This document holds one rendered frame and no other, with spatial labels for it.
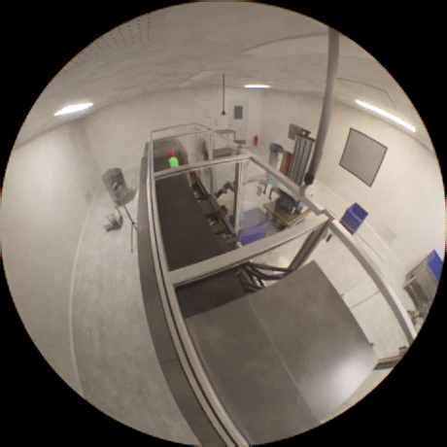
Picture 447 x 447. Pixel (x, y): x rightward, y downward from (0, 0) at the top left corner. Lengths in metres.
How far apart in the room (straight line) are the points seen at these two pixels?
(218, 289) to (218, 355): 0.22
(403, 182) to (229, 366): 4.47
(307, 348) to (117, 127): 6.51
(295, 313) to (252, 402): 0.33
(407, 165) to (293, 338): 4.27
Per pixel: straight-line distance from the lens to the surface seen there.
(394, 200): 4.59
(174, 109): 6.19
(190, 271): 0.49
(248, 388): 0.52
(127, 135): 6.30
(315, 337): 0.60
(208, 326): 0.50
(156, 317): 0.49
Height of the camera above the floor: 2.21
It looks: 46 degrees down
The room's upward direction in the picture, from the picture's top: straight up
